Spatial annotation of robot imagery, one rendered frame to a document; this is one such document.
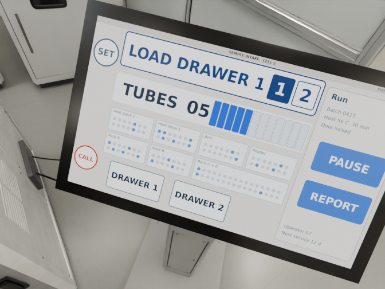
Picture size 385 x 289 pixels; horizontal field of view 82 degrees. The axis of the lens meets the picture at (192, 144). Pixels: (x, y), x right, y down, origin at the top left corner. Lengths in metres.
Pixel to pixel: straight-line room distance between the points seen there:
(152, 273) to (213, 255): 0.33
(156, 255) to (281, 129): 1.09
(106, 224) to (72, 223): 0.19
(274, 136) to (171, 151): 0.16
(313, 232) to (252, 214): 0.10
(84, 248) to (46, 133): 0.92
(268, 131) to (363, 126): 0.13
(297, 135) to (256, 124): 0.06
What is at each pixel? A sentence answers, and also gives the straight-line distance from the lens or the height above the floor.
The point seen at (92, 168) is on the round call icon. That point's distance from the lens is 0.41.
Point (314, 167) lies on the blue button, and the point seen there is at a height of 1.08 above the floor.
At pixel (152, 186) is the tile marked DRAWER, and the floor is 1.00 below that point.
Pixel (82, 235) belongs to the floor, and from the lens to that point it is 1.46.
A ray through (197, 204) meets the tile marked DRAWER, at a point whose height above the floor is 1.00.
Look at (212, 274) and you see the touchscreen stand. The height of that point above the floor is 0.03.
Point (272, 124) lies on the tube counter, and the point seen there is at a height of 1.12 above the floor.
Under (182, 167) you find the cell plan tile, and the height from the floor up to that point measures 1.04.
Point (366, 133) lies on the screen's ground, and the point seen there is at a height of 1.13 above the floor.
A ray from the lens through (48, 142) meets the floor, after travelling 1.90.
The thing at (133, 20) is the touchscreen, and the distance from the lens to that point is 0.39.
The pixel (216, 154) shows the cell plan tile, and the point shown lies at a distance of 0.34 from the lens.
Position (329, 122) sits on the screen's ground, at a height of 1.13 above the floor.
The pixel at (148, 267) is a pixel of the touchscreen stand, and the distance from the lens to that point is 1.32.
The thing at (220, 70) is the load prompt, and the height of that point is 1.16.
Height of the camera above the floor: 1.33
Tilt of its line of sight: 49 degrees down
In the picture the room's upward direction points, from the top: 11 degrees clockwise
